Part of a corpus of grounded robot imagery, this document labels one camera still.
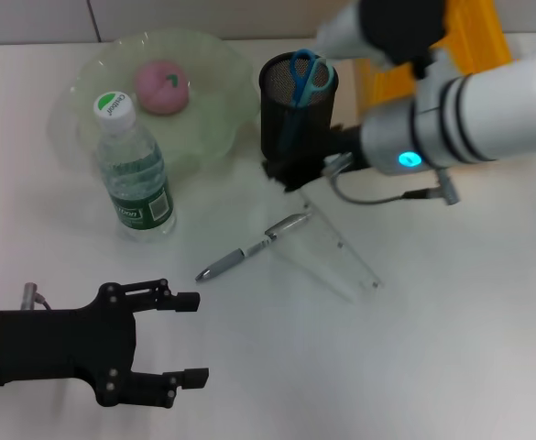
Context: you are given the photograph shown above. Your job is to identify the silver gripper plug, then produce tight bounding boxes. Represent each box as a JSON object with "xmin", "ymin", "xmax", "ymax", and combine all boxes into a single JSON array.
[
  {"xmin": 22, "ymin": 282, "xmax": 51, "ymax": 311},
  {"xmin": 324, "ymin": 153, "xmax": 356, "ymax": 178}
]

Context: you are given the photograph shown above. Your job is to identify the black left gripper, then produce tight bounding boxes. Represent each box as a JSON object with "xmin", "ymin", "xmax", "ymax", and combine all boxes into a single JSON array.
[{"xmin": 0, "ymin": 278, "xmax": 210, "ymax": 409}]

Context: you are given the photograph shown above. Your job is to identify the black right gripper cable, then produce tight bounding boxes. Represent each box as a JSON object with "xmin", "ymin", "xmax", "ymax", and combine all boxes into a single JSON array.
[{"xmin": 331, "ymin": 169, "xmax": 461, "ymax": 207}]

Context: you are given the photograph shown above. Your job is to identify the clear green-label water bottle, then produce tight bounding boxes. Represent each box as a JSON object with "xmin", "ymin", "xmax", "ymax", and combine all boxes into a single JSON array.
[{"xmin": 93, "ymin": 91, "xmax": 177, "ymax": 243}]

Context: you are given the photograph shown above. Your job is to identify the blue scissors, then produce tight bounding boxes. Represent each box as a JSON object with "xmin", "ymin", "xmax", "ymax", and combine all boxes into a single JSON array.
[{"xmin": 276, "ymin": 49, "xmax": 336, "ymax": 157}]

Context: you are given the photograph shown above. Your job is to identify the pink toy peach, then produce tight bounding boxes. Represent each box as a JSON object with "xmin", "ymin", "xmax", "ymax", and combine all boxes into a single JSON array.
[{"xmin": 134, "ymin": 59, "xmax": 190, "ymax": 116}]

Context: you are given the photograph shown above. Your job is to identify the yellow plastic bin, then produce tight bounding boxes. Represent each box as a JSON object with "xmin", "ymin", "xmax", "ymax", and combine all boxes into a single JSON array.
[{"xmin": 354, "ymin": 0, "xmax": 514, "ymax": 111}]

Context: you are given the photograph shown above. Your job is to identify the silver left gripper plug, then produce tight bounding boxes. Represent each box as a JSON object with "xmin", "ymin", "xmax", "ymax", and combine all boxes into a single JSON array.
[{"xmin": 22, "ymin": 282, "xmax": 51, "ymax": 311}]

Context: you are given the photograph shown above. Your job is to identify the pale green glass fruit plate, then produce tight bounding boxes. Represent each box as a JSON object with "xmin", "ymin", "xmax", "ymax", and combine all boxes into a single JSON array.
[{"xmin": 49, "ymin": 28, "xmax": 258, "ymax": 178}]

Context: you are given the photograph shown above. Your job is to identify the grey white ballpoint pen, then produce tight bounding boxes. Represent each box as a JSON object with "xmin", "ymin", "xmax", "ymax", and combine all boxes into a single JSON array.
[{"xmin": 195, "ymin": 211, "xmax": 313, "ymax": 283}]

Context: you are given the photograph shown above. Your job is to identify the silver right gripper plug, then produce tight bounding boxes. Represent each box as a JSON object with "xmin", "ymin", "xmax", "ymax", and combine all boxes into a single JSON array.
[{"xmin": 324, "ymin": 153, "xmax": 356, "ymax": 178}]

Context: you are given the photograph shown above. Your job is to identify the black mesh pen holder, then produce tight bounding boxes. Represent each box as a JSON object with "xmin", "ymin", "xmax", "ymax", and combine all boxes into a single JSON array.
[{"xmin": 258, "ymin": 50, "xmax": 340, "ymax": 169}]

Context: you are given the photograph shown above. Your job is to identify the clear plastic ruler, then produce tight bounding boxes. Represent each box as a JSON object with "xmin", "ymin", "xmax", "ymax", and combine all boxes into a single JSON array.
[{"xmin": 271, "ymin": 190, "xmax": 384, "ymax": 303}]

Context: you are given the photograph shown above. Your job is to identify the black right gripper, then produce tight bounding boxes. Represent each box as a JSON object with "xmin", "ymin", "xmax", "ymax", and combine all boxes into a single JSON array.
[{"xmin": 263, "ymin": 124, "xmax": 367, "ymax": 193}]

